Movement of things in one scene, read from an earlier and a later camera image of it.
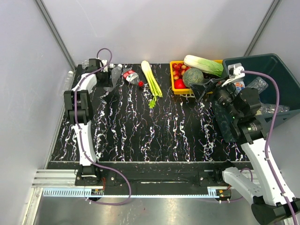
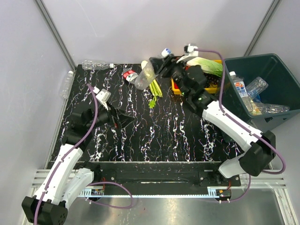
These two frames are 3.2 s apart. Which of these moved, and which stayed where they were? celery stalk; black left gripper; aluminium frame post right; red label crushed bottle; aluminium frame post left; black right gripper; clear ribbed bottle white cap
Moved: black right gripper; black left gripper
Stayed: red label crushed bottle; aluminium frame post left; celery stalk; clear ribbed bottle white cap; aluminium frame post right
